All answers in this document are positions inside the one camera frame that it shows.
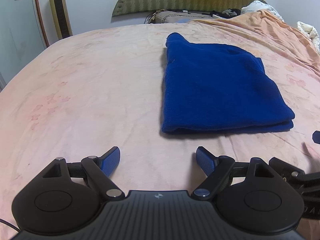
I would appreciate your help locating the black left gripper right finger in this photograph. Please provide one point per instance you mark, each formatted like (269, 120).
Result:
(217, 170)

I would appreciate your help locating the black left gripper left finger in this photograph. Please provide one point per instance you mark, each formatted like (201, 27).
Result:
(98, 171)

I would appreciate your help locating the blue beaded sweater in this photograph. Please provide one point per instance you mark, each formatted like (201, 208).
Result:
(219, 88)

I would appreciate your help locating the dark clothes pile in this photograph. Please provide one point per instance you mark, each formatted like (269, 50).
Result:
(227, 14)

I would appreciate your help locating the pink floral bed sheet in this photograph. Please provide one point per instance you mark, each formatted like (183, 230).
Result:
(90, 92)

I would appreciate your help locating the orange blanket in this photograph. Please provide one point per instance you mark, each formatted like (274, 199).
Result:
(265, 29)

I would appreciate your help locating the white floral wardrobe door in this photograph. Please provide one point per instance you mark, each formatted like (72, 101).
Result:
(21, 37)

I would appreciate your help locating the patterned beige pillow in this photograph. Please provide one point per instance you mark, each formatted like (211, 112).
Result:
(167, 16)

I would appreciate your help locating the gold tower fan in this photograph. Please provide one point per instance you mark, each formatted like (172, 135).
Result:
(60, 18)

